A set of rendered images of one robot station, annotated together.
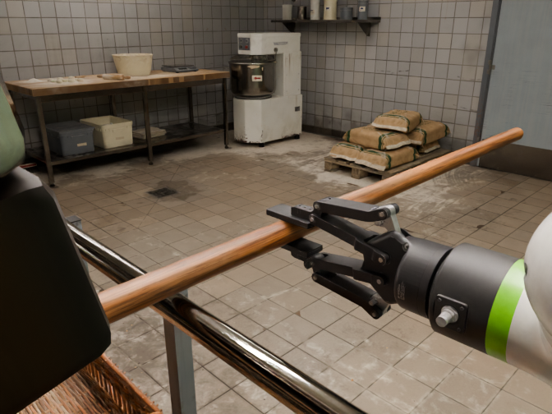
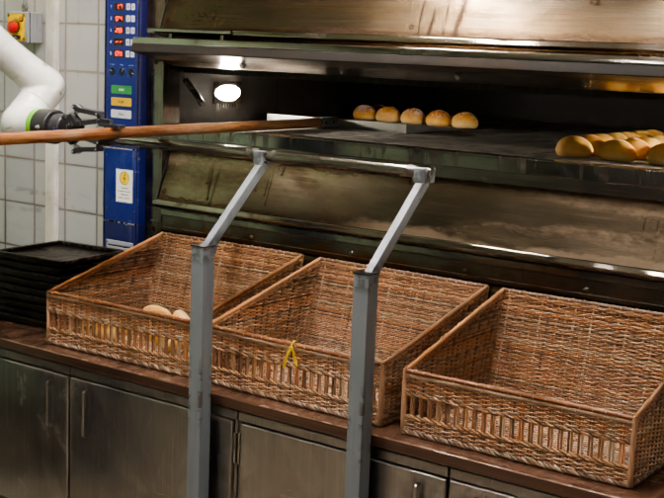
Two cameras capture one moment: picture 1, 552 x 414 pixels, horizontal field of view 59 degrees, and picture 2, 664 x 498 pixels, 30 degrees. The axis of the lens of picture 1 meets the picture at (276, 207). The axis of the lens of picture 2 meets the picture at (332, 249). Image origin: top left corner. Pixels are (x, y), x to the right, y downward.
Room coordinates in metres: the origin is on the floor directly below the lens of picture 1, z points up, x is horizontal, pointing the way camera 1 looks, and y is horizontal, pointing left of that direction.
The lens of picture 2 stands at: (3.81, 0.04, 1.44)
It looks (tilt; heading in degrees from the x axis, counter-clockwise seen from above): 9 degrees down; 171
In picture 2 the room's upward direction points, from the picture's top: 2 degrees clockwise
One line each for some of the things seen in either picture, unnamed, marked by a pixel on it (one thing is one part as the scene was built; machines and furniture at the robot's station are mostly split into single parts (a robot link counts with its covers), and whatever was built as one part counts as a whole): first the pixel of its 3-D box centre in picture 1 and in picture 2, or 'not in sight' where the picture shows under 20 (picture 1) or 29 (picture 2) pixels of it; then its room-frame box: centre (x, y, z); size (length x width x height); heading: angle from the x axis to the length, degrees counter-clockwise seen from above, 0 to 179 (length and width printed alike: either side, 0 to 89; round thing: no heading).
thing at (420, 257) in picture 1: (404, 269); (69, 127); (0.45, -0.13, 1.20); 0.09 x 0.07 x 0.08; 46
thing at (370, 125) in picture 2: not in sight; (365, 121); (-0.29, 0.80, 1.19); 0.55 x 0.36 x 0.03; 46
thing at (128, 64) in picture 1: (133, 64); not in sight; (5.48, 1.54, 1.01); 0.43 x 0.42 x 0.21; 135
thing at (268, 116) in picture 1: (263, 89); not in sight; (6.18, 0.16, 0.66); 0.92 x 0.59 x 1.32; 135
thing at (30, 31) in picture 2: not in sight; (24, 27); (-0.46, -0.33, 1.46); 0.10 x 0.07 x 0.10; 45
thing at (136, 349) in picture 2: not in sight; (175, 297); (0.35, 0.16, 0.72); 0.56 x 0.49 x 0.28; 46
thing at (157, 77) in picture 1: (130, 118); not in sight; (5.32, 1.59, 0.45); 2.20 x 0.80 x 0.90; 135
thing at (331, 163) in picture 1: (389, 159); not in sight; (5.00, -1.20, 0.07); 1.20 x 0.80 x 0.14; 135
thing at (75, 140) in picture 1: (68, 137); not in sight; (4.83, 2.09, 0.35); 0.50 x 0.36 x 0.24; 45
